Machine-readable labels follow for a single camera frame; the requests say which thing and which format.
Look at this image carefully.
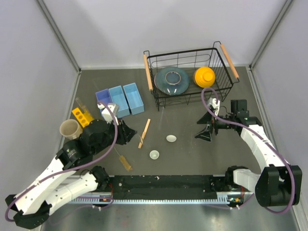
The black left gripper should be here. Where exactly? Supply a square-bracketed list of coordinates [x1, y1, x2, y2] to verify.
[92, 116, 137, 155]

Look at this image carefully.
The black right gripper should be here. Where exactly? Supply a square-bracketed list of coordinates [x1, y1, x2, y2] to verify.
[194, 108, 236, 141]

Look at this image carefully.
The glass test tube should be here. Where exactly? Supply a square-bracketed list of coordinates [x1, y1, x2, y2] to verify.
[75, 97, 88, 113]

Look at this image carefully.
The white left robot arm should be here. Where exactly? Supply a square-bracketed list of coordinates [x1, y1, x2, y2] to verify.
[5, 119, 137, 230]

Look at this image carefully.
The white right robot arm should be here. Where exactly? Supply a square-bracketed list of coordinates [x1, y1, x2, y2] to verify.
[195, 98, 302, 207]

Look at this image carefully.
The wooden test tube clamp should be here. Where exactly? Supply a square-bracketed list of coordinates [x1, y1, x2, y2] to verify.
[138, 118, 151, 149]

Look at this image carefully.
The light blue right bin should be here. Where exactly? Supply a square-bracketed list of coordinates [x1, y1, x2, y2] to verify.
[123, 83, 144, 115]

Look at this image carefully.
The light blue bin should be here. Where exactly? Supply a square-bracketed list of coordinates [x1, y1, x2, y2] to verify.
[123, 83, 144, 115]
[108, 86, 130, 118]

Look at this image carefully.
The test tube brush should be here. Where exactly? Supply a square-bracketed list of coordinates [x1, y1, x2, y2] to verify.
[114, 147, 133, 171]

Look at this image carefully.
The white oval dish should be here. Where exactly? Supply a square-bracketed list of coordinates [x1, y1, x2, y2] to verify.
[166, 135, 177, 142]

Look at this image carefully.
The light blue middle bin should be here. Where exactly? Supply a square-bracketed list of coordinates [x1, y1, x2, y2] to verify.
[108, 86, 130, 118]

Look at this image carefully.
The purple plastic bin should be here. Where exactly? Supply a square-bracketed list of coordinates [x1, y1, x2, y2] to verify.
[95, 89, 112, 104]

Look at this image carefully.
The yellow test tube rack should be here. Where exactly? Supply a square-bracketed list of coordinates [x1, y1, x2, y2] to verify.
[72, 107, 94, 128]

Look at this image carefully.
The yellow ribbed bowl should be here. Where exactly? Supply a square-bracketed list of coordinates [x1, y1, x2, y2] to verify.
[193, 66, 216, 88]

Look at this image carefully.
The dark blue ceramic plate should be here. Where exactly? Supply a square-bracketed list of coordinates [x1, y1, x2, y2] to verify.
[154, 66, 190, 95]

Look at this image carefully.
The beige ceramic mug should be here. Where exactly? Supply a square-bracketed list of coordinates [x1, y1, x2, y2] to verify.
[59, 119, 83, 140]

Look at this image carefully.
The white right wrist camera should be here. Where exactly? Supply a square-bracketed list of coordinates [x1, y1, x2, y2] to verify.
[207, 98, 220, 116]

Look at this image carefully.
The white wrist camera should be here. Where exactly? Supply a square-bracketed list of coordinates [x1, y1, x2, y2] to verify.
[207, 98, 220, 116]
[97, 101, 119, 125]

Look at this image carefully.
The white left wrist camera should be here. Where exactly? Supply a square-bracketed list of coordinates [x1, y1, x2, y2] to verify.
[97, 101, 119, 125]

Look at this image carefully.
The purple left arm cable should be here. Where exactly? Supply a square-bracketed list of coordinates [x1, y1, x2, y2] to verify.
[5, 101, 119, 223]

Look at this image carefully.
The black wire basket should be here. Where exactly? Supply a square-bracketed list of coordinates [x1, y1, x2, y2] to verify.
[143, 41, 239, 109]

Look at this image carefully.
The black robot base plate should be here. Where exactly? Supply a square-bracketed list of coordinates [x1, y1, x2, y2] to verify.
[96, 175, 241, 199]

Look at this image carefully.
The grey slotted cable duct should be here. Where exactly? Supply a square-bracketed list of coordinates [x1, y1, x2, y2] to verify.
[69, 192, 244, 205]

